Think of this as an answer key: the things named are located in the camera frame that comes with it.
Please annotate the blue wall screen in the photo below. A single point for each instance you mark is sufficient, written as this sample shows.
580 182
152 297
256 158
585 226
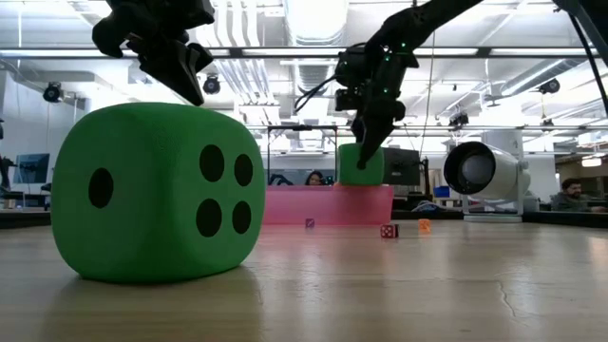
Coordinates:
31 168

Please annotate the small red die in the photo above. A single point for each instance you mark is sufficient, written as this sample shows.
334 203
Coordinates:
389 231

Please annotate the blue box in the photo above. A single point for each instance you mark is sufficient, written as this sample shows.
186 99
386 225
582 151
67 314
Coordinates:
441 192

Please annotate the black computer monitor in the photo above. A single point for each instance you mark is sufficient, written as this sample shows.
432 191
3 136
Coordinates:
404 166

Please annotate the black ceiling camera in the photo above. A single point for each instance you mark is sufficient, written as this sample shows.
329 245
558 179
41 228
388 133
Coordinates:
549 86
52 92
459 119
212 85

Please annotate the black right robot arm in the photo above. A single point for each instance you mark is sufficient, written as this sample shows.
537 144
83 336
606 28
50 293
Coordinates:
427 16

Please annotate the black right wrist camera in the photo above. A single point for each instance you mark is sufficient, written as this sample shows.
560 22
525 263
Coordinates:
348 100

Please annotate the translucent pink plastic tray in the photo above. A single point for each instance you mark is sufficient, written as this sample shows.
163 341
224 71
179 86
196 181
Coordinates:
328 206

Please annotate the small purple die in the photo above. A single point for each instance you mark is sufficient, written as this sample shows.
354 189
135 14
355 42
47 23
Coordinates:
309 223

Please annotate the green foam die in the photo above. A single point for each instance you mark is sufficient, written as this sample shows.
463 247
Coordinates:
349 166
142 142

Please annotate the white camera on table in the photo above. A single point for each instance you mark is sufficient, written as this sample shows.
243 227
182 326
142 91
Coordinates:
503 176

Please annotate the small orange die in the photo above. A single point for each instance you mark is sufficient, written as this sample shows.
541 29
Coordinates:
424 226

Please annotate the person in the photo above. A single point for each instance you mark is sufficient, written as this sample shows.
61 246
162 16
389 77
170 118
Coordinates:
567 202
314 179

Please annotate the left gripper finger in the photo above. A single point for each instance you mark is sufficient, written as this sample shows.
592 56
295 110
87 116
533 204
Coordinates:
116 38
192 71

